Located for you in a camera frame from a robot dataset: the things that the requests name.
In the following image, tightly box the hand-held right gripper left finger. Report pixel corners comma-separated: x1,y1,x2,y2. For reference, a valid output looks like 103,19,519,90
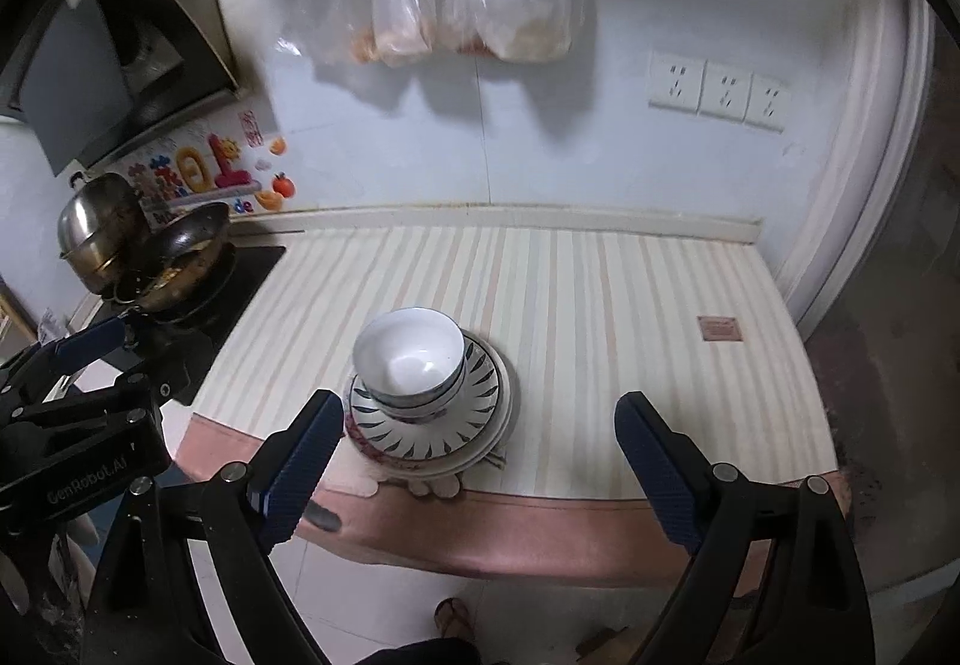
94,389,346,665

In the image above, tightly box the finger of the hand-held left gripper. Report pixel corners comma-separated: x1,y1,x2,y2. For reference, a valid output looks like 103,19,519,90
0,317,130,398
0,371,163,440

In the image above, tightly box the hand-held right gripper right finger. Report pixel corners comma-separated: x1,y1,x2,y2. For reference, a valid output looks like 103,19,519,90
613,391,877,665

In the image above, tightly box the large white floral plate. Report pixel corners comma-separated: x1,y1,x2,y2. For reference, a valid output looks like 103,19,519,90
343,335,520,480

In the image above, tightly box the blue striped white plate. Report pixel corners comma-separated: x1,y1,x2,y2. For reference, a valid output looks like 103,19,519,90
349,331,505,464

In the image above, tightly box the steel pot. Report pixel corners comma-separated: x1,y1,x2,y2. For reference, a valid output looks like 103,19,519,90
58,172,151,295

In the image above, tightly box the dark frying pan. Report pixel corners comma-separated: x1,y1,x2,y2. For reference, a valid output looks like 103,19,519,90
112,201,233,314

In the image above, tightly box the small red square tag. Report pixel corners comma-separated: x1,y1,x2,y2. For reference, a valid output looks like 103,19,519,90
697,315,745,342

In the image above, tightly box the black cooktop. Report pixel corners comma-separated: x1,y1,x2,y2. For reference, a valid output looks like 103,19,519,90
112,243,287,407

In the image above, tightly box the striped counter cover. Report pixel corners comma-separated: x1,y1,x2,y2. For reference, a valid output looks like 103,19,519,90
191,222,841,497

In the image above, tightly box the person's sandalled foot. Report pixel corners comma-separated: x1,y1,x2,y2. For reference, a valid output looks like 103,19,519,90
435,597,475,640

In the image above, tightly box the person's dark clothing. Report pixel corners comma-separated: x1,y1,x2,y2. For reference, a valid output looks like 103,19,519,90
352,639,481,665

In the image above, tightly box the range hood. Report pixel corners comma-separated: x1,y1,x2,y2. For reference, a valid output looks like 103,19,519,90
0,0,241,179

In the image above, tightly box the colourful wall sticker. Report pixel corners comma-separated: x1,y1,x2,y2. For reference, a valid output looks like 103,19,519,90
127,109,297,216

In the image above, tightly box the white wall socket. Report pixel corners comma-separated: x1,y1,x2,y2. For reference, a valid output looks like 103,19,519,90
699,61,751,121
649,52,706,112
744,73,792,133

